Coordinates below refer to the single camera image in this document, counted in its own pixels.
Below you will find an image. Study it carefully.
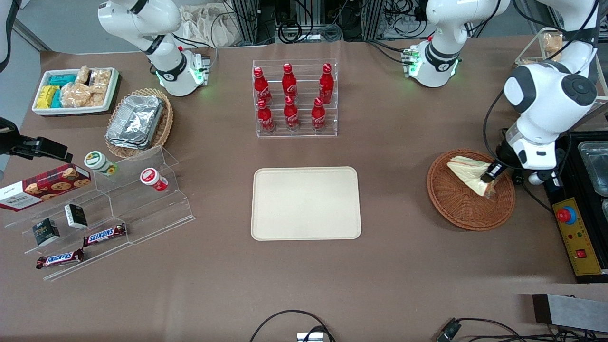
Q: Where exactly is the brown chocolate bar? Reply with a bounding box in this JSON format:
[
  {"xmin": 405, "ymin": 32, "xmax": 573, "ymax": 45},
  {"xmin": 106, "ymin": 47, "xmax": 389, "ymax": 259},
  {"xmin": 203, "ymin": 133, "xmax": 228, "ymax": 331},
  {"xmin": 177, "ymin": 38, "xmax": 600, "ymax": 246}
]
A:
[
  {"xmin": 36, "ymin": 248, "xmax": 85, "ymax": 270},
  {"xmin": 83, "ymin": 223, "xmax": 127, "ymax": 247}
]

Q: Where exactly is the beige cloth bag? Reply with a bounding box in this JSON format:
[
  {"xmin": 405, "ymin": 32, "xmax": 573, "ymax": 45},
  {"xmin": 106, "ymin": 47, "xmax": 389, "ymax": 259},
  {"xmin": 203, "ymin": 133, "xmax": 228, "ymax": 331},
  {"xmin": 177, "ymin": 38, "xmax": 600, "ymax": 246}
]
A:
[{"xmin": 178, "ymin": 4, "xmax": 240, "ymax": 48}]

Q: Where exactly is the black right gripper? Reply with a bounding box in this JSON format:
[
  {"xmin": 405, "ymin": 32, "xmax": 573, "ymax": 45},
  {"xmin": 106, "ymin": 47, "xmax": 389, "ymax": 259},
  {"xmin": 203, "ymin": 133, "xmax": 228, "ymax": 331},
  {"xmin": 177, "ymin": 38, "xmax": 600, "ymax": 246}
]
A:
[{"xmin": 0, "ymin": 117, "xmax": 73, "ymax": 163}]

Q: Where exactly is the light oval wicker basket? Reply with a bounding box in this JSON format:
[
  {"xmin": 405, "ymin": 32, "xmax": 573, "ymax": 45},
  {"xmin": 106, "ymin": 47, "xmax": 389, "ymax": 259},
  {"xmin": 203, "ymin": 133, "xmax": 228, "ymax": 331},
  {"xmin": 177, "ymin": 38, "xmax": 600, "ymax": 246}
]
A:
[{"xmin": 104, "ymin": 88, "xmax": 174, "ymax": 160}]

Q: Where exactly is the grey flat box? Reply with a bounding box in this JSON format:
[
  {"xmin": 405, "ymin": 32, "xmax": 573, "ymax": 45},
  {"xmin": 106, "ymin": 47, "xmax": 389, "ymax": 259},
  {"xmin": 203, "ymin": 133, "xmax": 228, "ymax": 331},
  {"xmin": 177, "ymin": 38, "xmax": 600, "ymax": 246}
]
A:
[{"xmin": 532, "ymin": 294, "xmax": 608, "ymax": 333}]

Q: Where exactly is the clear pastry bag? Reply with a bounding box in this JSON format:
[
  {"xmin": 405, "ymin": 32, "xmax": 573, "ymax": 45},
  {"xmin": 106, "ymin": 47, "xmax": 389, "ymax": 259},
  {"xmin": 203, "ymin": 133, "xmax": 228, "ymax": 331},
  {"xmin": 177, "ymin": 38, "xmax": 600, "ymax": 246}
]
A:
[{"xmin": 543, "ymin": 32, "xmax": 564, "ymax": 54}]

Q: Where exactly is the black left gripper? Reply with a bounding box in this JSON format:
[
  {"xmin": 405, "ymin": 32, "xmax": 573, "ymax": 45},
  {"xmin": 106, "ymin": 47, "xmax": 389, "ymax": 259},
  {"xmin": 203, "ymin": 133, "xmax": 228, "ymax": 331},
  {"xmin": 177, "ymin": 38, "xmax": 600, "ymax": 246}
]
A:
[{"xmin": 480, "ymin": 140, "xmax": 524, "ymax": 184}]

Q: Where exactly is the green lid yogurt cup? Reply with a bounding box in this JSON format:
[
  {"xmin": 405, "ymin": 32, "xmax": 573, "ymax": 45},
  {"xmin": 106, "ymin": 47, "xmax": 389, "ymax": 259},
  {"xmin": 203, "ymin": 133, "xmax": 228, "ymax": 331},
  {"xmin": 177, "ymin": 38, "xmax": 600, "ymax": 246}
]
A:
[{"xmin": 84, "ymin": 151, "xmax": 118, "ymax": 177}]

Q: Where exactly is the aluminium frame post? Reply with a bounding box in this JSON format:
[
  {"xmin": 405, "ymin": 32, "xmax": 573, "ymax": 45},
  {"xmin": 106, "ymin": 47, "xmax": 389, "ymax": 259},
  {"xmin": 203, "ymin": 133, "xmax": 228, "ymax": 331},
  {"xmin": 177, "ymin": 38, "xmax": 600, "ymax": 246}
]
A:
[
  {"xmin": 232, "ymin": 0, "xmax": 260, "ymax": 45},
  {"xmin": 362, "ymin": 0, "xmax": 385, "ymax": 41}
]

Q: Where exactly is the aluminium foil tray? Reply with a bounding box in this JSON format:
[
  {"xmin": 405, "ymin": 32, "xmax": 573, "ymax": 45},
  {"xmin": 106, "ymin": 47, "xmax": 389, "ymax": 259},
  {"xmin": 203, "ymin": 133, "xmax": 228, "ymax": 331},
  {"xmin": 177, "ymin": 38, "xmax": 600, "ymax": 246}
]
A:
[
  {"xmin": 106, "ymin": 135, "xmax": 160, "ymax": 151},
  {"xmin": 105, "ymin": 95, "xmax": 165, "ymax": 145}
]

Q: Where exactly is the black looped cable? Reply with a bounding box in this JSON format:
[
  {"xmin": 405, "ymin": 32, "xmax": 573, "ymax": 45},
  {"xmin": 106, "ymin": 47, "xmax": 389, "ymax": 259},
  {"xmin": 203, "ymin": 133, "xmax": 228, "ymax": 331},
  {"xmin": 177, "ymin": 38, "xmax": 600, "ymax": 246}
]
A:
[{"xmin": 249, "ymin": 310, "xmax": 336, "ymax": 342}]

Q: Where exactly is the white wire rack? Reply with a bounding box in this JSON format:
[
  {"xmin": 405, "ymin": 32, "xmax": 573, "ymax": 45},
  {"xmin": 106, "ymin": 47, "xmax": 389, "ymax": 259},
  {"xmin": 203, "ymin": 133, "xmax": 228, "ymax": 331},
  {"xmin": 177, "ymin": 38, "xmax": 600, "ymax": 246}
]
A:
[{"xmin": 515, "ymin": 28, "xmax": 608, "ymax": 103}]

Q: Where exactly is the black sealing machine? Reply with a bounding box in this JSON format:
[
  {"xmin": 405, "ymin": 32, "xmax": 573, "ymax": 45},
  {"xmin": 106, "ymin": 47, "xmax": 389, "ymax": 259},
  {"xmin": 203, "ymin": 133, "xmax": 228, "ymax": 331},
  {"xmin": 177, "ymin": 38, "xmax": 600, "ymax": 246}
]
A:
[{"xmin": 541, "ymin": 102, "xmax": 608, "ymax": 284}]

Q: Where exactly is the black coiled cable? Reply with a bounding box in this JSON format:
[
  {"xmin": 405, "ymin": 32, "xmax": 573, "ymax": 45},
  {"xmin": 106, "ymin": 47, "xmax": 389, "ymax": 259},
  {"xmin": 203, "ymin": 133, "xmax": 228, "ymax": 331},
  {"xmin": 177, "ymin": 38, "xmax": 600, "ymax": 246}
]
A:
[{"xmin": 277, "ymin": 19, "xmax": 303, "ymax": 44}]

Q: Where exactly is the yellow snack pack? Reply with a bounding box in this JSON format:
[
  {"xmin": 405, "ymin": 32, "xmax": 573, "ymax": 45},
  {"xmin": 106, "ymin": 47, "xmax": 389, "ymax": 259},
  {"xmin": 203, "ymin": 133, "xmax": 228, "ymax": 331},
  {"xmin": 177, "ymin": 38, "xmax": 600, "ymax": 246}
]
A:
[{"xmin": 37, "ymin": 85, "xmax": 60, "ymax": 109}]

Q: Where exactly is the triangular sandwich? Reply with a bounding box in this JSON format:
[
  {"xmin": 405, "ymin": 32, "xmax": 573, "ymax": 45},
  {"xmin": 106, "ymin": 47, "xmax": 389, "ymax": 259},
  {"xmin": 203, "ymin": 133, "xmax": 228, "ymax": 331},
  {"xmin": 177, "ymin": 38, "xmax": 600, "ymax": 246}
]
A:
[{"xmin": 446, "ymin": 156, "xmax": 497, "ymax": 198}]

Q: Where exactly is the brown round wicker basket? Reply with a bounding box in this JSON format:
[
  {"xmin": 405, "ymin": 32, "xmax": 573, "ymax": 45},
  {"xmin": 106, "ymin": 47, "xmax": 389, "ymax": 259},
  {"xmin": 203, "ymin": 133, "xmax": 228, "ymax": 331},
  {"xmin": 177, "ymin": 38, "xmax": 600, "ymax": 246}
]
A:
[{"xmin": 427, "ymin": 149, "xmax": 516, "ymax": 232}]

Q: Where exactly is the steel pan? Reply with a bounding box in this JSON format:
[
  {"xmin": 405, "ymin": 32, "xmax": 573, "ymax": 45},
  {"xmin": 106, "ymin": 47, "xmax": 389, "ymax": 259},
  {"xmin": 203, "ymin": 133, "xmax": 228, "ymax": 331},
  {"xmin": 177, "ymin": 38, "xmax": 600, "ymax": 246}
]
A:
[{"xmin": 577, "ymin": 141, "xmax": 608, "ymax": 198}]

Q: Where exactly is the white rectangular snack tray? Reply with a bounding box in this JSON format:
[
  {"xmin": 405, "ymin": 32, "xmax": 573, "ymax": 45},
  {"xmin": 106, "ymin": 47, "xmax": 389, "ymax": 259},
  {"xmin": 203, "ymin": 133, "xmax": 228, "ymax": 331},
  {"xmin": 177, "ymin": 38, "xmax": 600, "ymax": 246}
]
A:
[{"xmin": 32, "ymin": 67, "xmax": 121, "ymax": 116}]

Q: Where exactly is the red lid yogurt cup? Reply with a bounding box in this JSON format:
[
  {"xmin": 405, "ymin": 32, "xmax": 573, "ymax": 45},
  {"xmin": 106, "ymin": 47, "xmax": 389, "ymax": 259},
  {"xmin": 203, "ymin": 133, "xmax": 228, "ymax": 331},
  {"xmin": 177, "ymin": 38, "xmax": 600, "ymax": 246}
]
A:
[{"xmin": 140, "ymin": 168, "xmax": 169, "ymax": 192}]

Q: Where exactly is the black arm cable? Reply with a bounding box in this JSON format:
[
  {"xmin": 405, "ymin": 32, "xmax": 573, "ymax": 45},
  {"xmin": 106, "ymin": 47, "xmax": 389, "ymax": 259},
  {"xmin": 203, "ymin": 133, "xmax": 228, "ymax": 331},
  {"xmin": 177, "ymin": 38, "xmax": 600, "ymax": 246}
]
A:
[{"xmin": 483, "ymin": 0, "xmax": 600, "ymax": 167}]

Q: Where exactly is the red cola bottle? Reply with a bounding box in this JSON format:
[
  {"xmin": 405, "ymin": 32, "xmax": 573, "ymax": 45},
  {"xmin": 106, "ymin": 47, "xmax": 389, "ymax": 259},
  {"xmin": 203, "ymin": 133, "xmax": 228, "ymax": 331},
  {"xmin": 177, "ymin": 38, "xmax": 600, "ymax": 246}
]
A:
[
  {"xmin": 256, "ymin": 99, "xmax": 276, "ymax": 134},
  {"xmin": 253, "ymin": 67, "xmax": 273, "ymax": 105},
  {"xmin": 319, "ymin": 63, "xmax": 335, "ymax": 105},
  {"xmin": 284, "ymin": 95, "xmax": 301, "ymax": 132},
  {"xmin": 311, "ymin": 97, "xmax": 327, "ymax": 133},
  {"xmin": 282, "ymin": 63, "xmax": 298, "ymax": 98}
]

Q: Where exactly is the beige plastic tray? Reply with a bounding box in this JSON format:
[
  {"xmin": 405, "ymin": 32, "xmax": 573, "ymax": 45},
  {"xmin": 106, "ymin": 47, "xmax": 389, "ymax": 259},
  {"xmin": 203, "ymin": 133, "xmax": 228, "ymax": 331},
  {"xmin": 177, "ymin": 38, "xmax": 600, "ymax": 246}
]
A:
[{"xmin": 251, "ymin": 166, "xmax": 362, "ymax": 241}]

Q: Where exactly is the clear acrylic bottle rack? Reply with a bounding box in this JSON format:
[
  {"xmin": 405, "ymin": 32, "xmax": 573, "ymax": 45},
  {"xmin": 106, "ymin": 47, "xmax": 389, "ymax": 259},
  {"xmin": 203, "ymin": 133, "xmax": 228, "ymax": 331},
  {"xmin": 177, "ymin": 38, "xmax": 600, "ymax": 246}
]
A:
[{"xmin": 252, "ymin": 58, "xmax": 339, "ymax": 139}]

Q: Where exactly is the clear acrylic stepped stand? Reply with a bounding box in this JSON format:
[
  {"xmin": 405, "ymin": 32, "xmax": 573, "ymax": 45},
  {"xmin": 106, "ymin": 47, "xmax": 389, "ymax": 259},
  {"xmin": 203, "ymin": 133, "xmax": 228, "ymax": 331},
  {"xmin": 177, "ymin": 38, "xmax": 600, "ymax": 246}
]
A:
[{"xmin": 5, "ymin": 145, "xmax": 196, "ymax": 282}]

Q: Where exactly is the black and white small box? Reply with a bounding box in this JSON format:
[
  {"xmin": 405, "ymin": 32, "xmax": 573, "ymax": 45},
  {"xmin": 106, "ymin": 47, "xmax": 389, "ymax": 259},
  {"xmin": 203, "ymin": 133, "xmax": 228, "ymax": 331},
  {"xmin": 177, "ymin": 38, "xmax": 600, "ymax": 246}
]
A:
[{"xmin": 64, "ymin": 203, "xmax": 89, "ymax": 229}]

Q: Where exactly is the red cookie box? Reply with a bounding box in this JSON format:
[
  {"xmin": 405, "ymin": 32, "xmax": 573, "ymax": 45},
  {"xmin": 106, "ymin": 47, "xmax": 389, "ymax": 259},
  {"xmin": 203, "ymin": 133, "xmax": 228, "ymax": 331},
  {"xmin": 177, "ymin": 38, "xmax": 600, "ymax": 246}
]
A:
[{"xmin": 0, "ymin": 163, "xmax": 92, "ymax": 212}]

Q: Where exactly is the black base cable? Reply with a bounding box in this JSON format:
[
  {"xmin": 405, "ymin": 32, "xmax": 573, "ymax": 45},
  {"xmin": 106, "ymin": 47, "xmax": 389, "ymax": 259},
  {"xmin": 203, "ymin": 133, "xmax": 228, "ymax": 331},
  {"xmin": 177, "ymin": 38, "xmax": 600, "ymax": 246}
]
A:
[
  {"xmin": 366, "ymin": 39, "xmax": 410, "ymax": 65},
  {"xmin": 171, "ymin": 32, "xmax": 219, "ymax": 72}
]

